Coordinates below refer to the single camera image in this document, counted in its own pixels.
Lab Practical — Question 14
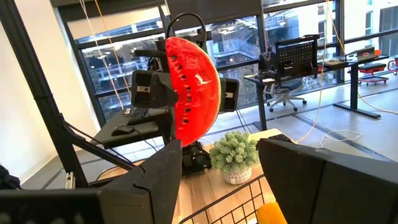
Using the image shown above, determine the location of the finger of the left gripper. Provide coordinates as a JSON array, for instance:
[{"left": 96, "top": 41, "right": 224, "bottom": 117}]
[
  {"left": 219, "top": 78, "right": 240, "bottom": 113},
  {"left": 131, "top": 70, "right": 178, "bottom": 110}
]

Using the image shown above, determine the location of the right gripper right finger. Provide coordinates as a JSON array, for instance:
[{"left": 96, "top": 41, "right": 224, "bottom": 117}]
[{"left": 259, "top": 138, "right": 398, "bottom": 224}]

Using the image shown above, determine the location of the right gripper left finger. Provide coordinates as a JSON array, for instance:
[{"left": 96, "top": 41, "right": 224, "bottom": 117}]
[{"left": 0, "top": 139, "right": 183, "bottom": 224}]

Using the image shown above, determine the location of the red watermelon slice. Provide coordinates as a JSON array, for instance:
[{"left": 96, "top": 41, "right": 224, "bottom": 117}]
[{"left": 164, "top": 36, "right": 222, "bottom": 147}]

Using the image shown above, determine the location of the orange plastic mango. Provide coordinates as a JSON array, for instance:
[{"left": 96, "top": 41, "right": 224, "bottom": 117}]
[{"left": 256, "top": 202, "right": 289, "bottom": 224}]

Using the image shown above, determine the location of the black keyboard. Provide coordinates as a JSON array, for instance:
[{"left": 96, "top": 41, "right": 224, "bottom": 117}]
[{"left": 126, "top": 107, "right": 150, "bottom": 124}]

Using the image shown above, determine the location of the grey desk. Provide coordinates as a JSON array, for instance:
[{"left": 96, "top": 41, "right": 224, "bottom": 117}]
[{"left": 93, "top": 107, "right": 170, "bottom": 149}]

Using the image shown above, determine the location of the black computer mouse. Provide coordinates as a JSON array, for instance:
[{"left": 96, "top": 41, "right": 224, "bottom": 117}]
[{"left": 111, "top": 125, "right": 135, "bottom": 137}]

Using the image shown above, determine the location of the black bag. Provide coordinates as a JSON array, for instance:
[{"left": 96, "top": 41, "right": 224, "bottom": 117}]
[{"left": 257, "top": 51, "right": 277, "bottom": 72}]

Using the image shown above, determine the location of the white and black office chair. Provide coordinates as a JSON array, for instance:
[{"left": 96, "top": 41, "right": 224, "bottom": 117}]
[{"left": 263, "top": 79, "right": 307, "bottom": 113}]

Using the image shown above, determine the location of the green potted artificial plant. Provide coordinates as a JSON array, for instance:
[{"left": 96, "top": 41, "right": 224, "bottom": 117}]
[{"left": 208, "top": 130, "right": 261, "bottom": 185}]

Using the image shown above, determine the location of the black pegboard panel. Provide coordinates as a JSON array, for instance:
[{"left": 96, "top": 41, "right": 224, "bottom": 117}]
[{"left": 275, "top": 34, "right": 320, "bottom": 75}]

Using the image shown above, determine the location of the black office desk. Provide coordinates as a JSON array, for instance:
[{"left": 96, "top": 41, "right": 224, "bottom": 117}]
[{"left": 244, "top": 55, "right": 389, "bottom": 131}]

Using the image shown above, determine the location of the red-framed rolling stool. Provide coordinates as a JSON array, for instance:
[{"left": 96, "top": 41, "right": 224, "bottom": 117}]
[
  {"left": 387, "top": 57, "right": 398, "bottom": 75},
  {"left": 357, "top": 62, "right": 390, "bottom": 87}
]

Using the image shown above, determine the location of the grey laptop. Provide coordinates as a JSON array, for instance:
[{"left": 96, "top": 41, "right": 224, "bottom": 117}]
[{"left": 356, "top": 46, "right": 377, "bottom": 62}]

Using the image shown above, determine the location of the silver aluminium bracket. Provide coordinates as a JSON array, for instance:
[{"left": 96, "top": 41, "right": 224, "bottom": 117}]
[{"left": 64, "top": 172, "right": 76, "bottom": 190}]

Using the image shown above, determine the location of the yellow hanging cord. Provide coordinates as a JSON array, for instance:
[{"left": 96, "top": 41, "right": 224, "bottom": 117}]
[{"left": 94, "top": 0, "right": 132, "bottom": 98}]

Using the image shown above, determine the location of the white hanging cord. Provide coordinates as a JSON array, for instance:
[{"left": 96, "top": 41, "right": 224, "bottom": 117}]
[{"left": 79, "top": 0, "right": 126, "bottom": 110}]

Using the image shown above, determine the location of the white cable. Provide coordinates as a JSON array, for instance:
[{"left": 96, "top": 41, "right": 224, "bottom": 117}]
[{"left": 320, "top": 129, "right": 363, "bottom": 149}]

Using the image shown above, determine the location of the orange cable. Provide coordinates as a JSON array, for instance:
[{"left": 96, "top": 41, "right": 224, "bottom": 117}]
[{"left": 295, "top": 0, "right": 398, "bottom": 144}]

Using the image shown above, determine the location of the black wire basket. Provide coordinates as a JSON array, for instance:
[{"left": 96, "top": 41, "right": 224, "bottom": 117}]
[{"left": 178, "top": 174, "right": 276, "bottom": 224}]

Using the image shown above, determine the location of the black metal rig frame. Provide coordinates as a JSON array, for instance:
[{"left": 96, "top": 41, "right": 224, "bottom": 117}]
[{"left": 0, "top": 0, "right": 293, "bottom": 190}]

